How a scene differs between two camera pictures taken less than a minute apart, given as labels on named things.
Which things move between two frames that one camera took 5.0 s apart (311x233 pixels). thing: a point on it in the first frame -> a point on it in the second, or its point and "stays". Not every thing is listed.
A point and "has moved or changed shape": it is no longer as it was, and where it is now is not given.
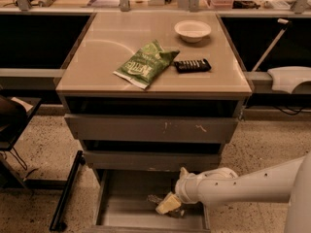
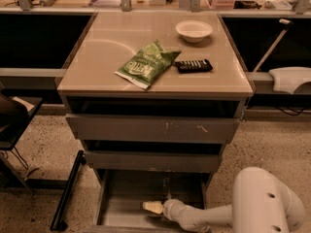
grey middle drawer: (154, 160) stays
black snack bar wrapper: (190, 66) stays
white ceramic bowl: (191, 31) stays
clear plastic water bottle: (176, 213) has moved or changed shape
